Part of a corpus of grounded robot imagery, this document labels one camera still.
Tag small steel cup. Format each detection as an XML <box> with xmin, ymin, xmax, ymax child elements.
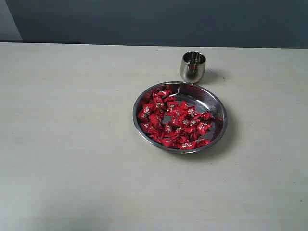
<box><xmin>180</xmin><ymin>51</ymin><xmax>206</xmax><ymax>84</ymax></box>

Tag round steel plate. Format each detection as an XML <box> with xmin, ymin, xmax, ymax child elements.
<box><xmin>132</xmin><ymin>81</ymin><xmax>228</xmax><ymax>154</ymax></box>

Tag red candy left edge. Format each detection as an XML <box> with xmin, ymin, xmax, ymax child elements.
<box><xmin>137</xmin><ymin>103</ymin><xmax>154</xmax><ymax>121</ymax></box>

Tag red candy front bottom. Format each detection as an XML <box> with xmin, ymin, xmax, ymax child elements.
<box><xmin>180</xmin><ymin>141</ymin><xmax>196</xmax><ymax>150</ymax></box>

